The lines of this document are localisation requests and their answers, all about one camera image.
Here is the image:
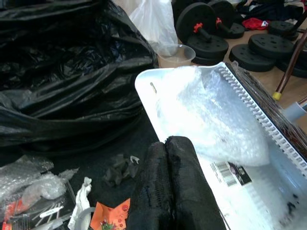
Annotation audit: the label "black dumbbell orange collars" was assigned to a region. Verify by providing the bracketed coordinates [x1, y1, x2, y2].
[175, 0, 245, 46]

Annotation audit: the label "black garbage bag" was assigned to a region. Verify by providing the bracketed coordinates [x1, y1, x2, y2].
[0, 0, 159, 166]

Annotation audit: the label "orange paper packet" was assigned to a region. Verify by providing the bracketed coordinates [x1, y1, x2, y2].
[90, 198, 131, 230]

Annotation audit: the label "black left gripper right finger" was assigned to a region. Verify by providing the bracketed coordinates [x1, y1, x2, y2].
[165, 136, 227, 230]

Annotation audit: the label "red table with brown legs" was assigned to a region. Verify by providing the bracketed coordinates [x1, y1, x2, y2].
[272, 31, 307, 101]

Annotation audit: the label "white plastic dustpan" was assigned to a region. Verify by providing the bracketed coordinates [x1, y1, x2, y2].
[134, 61, 307, 230]

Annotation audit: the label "crumpled clear plastic film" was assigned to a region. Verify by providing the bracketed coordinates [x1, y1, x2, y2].
[0, 155, 55, 199]

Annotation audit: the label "clear plastic cup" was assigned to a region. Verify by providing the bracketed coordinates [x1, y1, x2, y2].
[157, 44, 196, 69]

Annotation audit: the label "small bubble wrap piece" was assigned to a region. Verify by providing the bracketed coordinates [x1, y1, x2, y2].
[23, 173, 67, 207]

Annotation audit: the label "white crumpled tissue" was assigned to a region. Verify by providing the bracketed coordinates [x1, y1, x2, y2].
[68, 176, 93, 230]

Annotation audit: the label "pile of dark clothes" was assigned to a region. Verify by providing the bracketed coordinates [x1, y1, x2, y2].
[236, 0, 307, 31]

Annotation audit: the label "red snack packet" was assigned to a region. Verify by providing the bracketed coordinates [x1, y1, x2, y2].
[0, 200, 32, 230]

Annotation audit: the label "white plastic bag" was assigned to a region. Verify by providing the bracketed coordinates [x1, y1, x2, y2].
[129, 0, 179, 47]

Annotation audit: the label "black weight plate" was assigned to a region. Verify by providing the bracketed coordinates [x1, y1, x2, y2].
[275, 59, 307, 78]
[267, 20, 300, 41]
[187, 34, 229, 66]
[248, 33, 296, 60]
[229, 44, 277, 72]

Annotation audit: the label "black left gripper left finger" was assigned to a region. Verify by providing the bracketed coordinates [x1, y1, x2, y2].
[127, 141, 177, 230]

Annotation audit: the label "black crumpled rag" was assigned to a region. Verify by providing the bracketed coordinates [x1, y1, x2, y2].
[102, 154, 141, 187]

